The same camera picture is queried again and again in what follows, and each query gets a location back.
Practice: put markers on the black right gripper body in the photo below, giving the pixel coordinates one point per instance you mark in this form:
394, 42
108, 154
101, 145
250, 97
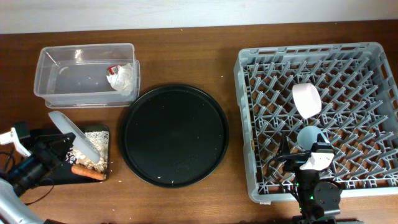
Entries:
295, 162

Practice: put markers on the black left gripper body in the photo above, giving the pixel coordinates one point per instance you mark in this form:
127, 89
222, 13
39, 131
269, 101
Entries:
44, 158

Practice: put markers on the grey plate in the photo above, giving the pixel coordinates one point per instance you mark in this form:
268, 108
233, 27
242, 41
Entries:
81, 142

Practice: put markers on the light blue cup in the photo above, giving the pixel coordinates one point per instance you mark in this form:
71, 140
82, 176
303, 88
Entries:
310, 135

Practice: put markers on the orange carrot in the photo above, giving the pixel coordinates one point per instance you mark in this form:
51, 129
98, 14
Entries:
86, 172

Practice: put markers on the pink bowl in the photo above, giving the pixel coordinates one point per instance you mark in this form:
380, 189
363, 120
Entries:
306, 99

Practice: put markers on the white tissue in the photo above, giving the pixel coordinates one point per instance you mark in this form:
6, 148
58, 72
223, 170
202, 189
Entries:
124, 81

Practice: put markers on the red snack wrapper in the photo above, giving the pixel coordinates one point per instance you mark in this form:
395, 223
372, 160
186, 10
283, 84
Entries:
113, 69

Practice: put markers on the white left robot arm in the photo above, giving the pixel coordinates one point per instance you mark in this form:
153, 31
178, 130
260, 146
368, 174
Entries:
27, 174

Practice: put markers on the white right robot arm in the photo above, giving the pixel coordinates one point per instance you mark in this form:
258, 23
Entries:
318, 199

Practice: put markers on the grey dishwasher rack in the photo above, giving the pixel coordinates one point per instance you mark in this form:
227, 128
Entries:
359, 115

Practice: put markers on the black rectangular bin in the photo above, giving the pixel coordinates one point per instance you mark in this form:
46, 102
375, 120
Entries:
63, 174

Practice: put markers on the rice and peanut shells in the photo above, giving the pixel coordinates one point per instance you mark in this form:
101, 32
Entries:
100, 140

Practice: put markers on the clear plastic bin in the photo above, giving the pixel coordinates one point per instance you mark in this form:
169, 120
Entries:
75, 76

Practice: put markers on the round black tray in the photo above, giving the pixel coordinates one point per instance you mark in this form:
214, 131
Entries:
174, 136

